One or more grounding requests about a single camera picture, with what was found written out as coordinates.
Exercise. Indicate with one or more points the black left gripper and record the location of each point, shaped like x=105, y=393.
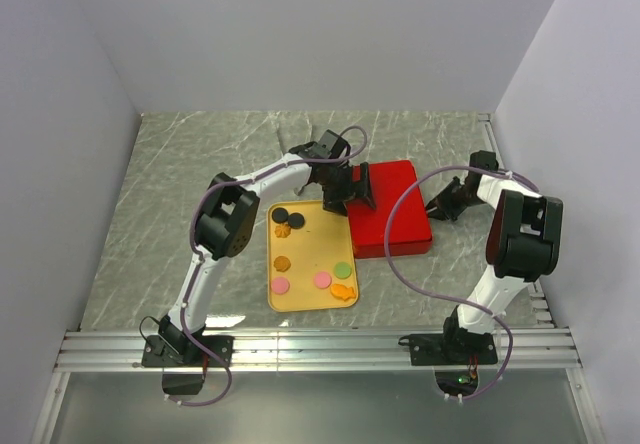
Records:
x=359, y=189

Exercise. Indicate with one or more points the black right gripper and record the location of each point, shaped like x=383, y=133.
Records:
x=444, y=211

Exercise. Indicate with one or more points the red cookie box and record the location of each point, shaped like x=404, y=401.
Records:
x=377, y=249

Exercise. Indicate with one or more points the steel tongs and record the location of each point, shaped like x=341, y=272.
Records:
x=291, y=135

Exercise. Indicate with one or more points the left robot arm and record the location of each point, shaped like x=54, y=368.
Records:
x=223, y=223

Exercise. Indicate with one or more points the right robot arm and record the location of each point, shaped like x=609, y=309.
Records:
x=523, y=244

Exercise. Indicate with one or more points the black sandwich cookie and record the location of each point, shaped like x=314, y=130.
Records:
x=296, y=220
x=280, y=215

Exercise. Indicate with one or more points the small flower butter cookie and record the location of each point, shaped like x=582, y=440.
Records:
x=282, y=230

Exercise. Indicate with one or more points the yellow cookie tray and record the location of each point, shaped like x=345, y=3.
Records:
x=319, y=245

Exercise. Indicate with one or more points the pink sandwich cookie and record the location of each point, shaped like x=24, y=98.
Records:
x=280, y=285
x=322, y=280

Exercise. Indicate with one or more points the orange fish cookie under stack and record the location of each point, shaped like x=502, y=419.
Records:
x=342, y=292

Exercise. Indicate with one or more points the white red left wrist camera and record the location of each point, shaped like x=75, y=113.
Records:
x=332, y=145

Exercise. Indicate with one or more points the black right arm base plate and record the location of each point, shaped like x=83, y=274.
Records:
x=439, y=350

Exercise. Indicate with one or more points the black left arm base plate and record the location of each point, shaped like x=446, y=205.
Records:
x=158, y=354

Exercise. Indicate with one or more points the aluminium table rail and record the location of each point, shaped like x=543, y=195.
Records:
x=307, y=350

